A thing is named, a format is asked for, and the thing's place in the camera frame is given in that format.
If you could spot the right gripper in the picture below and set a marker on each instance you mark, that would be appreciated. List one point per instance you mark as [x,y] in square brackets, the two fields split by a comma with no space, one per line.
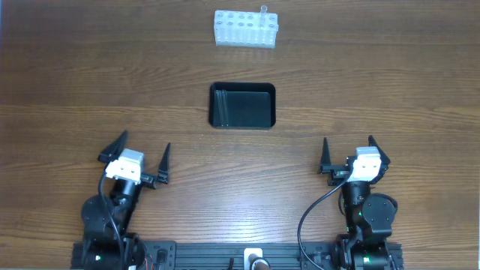
[335,174]

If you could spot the white test tube rack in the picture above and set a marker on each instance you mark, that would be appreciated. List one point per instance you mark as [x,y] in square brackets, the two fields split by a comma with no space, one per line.
[240,32]

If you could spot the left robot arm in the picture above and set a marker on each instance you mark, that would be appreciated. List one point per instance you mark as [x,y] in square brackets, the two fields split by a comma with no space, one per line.
[97,217]

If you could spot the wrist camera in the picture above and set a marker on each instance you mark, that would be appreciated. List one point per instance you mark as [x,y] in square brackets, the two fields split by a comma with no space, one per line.
[125,167]
[365,163]

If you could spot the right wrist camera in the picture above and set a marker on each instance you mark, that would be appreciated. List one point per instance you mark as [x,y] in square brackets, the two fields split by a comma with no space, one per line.
[365,163]

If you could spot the mounting rail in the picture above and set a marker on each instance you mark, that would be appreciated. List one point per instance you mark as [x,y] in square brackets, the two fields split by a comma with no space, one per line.
[210,257]

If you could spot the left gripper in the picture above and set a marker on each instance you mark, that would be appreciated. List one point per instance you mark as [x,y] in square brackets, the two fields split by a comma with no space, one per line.
[153,180]

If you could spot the clear test tube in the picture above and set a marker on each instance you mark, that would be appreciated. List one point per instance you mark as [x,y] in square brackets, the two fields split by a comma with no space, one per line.
[218,108]
[226,108]
[263,17]
[222,108]

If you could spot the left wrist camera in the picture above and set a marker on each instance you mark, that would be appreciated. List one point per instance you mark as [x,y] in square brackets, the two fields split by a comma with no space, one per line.
[125,167]

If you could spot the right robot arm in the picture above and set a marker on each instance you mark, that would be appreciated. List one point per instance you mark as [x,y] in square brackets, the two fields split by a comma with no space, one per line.
[369,217]

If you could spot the black tray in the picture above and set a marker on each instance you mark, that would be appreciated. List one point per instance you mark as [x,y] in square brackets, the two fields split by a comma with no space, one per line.
[249,108]

